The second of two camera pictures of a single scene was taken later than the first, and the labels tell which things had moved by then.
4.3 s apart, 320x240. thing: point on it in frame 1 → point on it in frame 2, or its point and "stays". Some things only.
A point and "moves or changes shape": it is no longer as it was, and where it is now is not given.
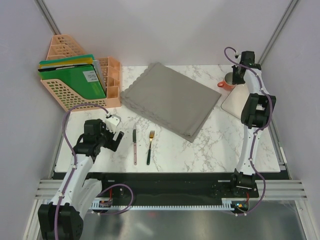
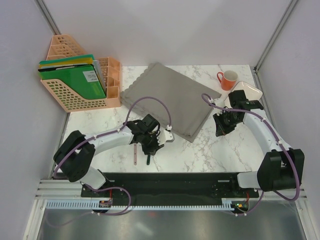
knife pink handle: (134, 141) stays
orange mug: (227, 83) moves or changes shape
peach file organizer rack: (62, 46) stays
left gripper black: (110, 144) → (153, 150)
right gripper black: (235, 80) → (221, 130)
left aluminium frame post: (45, 13) stays
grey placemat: (178, 103) stays
